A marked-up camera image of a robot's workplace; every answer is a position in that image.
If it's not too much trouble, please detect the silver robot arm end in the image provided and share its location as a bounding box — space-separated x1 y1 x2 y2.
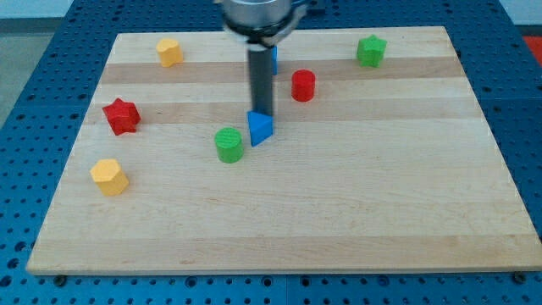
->
219 0 308 51

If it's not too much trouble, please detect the yellow hexagon block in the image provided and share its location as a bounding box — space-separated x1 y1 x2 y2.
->
90 158 129 197

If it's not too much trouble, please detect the blue triangle block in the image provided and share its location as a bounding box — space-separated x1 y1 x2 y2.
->
247 111 274 147

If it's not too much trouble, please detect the green cylinder block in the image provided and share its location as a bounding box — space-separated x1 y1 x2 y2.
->
214 127 244 164

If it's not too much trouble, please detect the red cylinder block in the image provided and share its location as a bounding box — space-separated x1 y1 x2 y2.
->
291 69 316 103

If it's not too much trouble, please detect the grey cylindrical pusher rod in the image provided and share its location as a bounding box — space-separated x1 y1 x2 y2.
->
247 45 274 116

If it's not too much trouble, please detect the blue cube block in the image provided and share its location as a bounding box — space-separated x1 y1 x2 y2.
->
272 46 278 75

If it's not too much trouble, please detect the wooden board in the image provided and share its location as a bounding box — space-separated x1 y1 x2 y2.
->
27 26 541 276

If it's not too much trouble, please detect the green star block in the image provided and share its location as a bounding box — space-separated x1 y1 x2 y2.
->
357 35 387 68

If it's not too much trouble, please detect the red star block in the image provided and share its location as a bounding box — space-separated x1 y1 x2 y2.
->
102 98 141 136

